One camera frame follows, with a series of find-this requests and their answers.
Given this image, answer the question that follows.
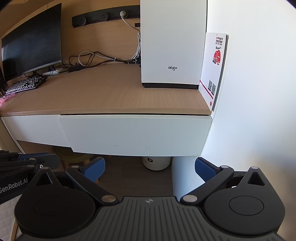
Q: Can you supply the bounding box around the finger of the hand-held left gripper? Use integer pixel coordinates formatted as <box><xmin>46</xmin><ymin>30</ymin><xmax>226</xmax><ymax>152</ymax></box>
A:
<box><xmin>0</xmin><ymin>154</ymin><xmax>60</xmax><ymax>174</ymax></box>
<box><xmin>0</xmin><ymin>150</ymin><xmax>56</xmax><ymax>163</ymax></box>

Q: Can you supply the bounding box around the pink bead string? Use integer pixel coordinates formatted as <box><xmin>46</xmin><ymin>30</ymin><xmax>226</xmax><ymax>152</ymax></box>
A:
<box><xmin>0</xmin><ymin>92</ymin><xmax>17</xmax><ymax>107</ymax></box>

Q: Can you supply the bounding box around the white computer case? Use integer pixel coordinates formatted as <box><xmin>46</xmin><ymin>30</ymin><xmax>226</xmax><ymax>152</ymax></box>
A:
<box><xmin>140</xmin><ymin>0</ymin><xmax>207</xmax><ymax>90</ymax></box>

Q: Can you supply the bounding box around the black keyboard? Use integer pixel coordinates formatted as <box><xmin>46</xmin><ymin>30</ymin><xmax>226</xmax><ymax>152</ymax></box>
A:
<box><xmin>5</xmin><ymin>75</ymin><xmax>48</xmax><ymax>94</ymax></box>

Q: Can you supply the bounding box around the white quilted mattress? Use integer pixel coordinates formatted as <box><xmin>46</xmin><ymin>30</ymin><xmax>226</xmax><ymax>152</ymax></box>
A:
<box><xmin>0</xmin><ymin>197</ymin><xmax>18</xmax><ymax>241</ymax></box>

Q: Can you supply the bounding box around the green stool with wooden legs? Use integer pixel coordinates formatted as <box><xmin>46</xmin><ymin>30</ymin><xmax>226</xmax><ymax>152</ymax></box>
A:
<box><xmin>54</xmin><ymin>146</ymin><xmax>107</xmax><ymax>183</ymax></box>

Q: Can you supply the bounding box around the narrow white desk drawer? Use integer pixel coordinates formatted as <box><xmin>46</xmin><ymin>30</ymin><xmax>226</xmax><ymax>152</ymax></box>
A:
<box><xmin>1</xmin><ymin>115</ymin><xmax>72</xmax><ymax>147</ymax></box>

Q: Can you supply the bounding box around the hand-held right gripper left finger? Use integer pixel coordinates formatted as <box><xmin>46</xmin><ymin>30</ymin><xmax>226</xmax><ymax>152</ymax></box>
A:
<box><xmin>35</xmin><ymin>157</ymin><xmax>117</xmax><ymax>205</ymax></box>

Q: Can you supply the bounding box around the grey looped cable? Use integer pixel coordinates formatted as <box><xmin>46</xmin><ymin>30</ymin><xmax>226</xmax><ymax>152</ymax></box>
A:
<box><xmin>78</xmin><ymin>51</ymin><xmax>116</xmax><ymax>67</ymax></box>

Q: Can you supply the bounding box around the white leaflet with red print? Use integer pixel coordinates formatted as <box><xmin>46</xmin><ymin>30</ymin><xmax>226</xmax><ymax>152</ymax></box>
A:
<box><xmin>200</xmin><ymin>32</ymin><xmax>229</xmax><ymax>115</ymax></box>

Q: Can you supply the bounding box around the curved black monitor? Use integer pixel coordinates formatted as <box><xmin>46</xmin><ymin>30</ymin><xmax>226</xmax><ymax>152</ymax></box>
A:
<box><xmin>1</xmin><ymin>3</ymin><xmax>63</xmax><ymax>81</ymax></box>

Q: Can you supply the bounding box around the white power cable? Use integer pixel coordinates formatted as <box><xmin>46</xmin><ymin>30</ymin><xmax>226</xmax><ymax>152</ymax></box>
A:
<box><xmin>119</xmin><ymin>10</ymin><xmax>142</xmax><ymax>63</ymax></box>

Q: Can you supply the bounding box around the black cable bundle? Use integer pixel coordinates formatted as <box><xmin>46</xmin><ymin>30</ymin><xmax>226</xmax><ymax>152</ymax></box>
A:
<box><xmin>48</xmin><ymin>54</ymin><xmax>141</xmax><ymax>72</ymax></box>

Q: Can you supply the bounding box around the wide white desk drawer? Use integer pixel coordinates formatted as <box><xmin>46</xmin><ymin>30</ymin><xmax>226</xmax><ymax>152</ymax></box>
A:
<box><xmin>58</xmin><ymin>115</ymin><xmax>213</xmax><ymax>157</ymax></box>

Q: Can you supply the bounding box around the black wall socket rail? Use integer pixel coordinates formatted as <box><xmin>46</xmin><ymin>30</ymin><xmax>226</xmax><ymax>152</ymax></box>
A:
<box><xmin>72</xmin><ymin>10</ymin><xmax>141</xmax><ymax>28</ymax></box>

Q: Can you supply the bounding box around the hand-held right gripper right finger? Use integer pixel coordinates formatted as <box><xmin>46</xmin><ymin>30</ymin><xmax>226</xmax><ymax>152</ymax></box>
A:
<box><xmin>180</xmin><ymin>157</ymin><xmax>266</xmax><ymax>205</ymax></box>

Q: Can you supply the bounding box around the white round bin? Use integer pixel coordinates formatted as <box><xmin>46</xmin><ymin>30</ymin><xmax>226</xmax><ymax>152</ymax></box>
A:
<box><xmin>142</xmin><ymin>156</ymin><xmax>172</xmax><ymax>171</ymax></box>

